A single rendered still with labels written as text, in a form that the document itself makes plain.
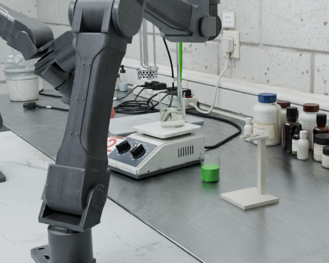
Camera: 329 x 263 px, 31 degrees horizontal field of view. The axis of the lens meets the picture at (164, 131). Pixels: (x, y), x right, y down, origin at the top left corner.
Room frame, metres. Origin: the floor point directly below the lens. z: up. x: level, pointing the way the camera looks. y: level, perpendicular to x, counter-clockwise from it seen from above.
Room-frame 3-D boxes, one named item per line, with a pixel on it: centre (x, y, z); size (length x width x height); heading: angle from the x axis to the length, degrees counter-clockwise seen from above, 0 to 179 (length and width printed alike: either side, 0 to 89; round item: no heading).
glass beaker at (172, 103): (1.37, -0.02, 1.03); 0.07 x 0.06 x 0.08; 130
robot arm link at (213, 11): (1.19, -0.08, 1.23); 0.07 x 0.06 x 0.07; 13
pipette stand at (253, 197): (1.10, -0.16, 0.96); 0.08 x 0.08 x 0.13; 27
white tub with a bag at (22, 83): (2.32, 0.54, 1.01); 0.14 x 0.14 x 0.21
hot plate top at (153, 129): (1.37, -0.01, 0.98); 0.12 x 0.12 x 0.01; 39
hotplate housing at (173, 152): (1.36, 0.01, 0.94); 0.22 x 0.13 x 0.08; 129
